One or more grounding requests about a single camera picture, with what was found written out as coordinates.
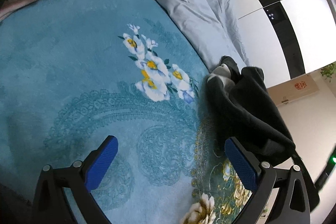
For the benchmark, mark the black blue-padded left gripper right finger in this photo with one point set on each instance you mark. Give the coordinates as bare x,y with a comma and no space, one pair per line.
291,204

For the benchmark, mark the green plant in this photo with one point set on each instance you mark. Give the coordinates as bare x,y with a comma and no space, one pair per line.
328,71

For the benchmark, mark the white wardrobe with black strip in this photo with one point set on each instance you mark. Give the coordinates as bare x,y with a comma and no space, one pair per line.
287,38

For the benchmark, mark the cardboard box with red stamp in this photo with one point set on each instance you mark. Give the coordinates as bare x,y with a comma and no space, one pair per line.
293,90

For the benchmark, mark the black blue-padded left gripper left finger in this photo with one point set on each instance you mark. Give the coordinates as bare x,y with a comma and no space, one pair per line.
50,203

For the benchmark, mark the black and white fleece jacket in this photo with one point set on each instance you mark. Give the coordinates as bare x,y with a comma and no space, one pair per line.
242,108

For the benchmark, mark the teal floral plush blanket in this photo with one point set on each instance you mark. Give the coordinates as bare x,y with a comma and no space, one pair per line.
74,72

